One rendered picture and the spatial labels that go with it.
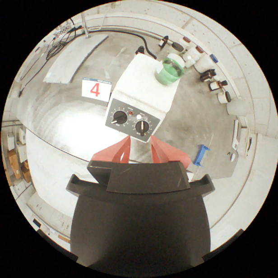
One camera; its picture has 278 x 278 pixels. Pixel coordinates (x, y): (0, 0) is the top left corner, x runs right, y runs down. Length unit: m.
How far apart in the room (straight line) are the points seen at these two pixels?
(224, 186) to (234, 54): 1.48
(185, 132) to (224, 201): 1.40
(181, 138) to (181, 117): 0.08
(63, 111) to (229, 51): 0.78
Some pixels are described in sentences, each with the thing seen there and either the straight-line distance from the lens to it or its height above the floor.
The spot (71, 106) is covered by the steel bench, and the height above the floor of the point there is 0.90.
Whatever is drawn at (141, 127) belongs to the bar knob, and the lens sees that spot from 0.17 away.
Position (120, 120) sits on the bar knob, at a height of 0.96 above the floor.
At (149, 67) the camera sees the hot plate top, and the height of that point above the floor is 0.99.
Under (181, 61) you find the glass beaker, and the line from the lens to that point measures 0.19.
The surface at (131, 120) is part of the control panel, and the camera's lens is 0.19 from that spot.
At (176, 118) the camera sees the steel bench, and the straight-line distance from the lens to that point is 0.30.
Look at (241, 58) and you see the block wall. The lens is 0.65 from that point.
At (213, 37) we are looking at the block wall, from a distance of 0.57.
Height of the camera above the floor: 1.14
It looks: 76 degrees down
